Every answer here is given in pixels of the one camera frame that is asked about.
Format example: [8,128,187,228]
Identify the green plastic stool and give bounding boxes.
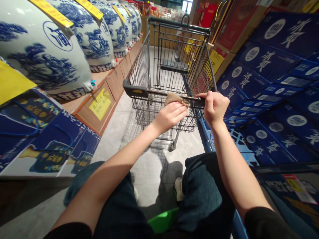
[147,207,180,234]

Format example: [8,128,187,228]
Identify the yellow paper shelf label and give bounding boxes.
[89,87,112,122]

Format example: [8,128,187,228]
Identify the store shelf with packaged goods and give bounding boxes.
[134,0,186,21]

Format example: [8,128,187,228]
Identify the yellow paper sheet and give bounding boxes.
[0,59,38,107]

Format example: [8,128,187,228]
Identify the blue plastic pallet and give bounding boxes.
[197,117,252,155]

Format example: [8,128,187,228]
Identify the row of blue gift boxes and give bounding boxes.
[0,88,102,178]

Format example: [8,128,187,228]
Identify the person's left hand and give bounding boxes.
[154,101,188,135]

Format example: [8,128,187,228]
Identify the white jar tap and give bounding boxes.
[83,79,97,93]

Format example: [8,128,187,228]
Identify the metal wire shopping cart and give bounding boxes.
[122,14,218,152]

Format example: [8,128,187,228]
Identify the yellow price sign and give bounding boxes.
[209,49,226,71]

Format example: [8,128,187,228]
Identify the stack of blue cartons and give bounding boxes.
[215,11,319,168]

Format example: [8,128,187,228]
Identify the yellow jar tag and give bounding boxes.
[28,0,74,28]
[75,0,104,20]
[112,5,127,23]

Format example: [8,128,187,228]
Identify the person's legs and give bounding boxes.
[63,152,237,239]

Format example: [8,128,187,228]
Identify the brown cleaning cloth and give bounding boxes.
[166,92,190,108]

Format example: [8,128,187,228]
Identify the person's right hand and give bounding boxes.
[196,90,230,126]

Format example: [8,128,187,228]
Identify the dark printed carton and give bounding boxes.
[251,163,319,239]

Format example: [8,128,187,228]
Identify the wooden display shelf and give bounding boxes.
[61,35,151,137]

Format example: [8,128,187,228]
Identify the stack of red cartons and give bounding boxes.
[196,0,276,53]

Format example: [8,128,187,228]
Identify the blue white ceramic jar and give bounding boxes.
[0,0,97,102]
[49,0,116,73]
[119,0,139,43]
[129,2,143,38]
[93,0,131,59]

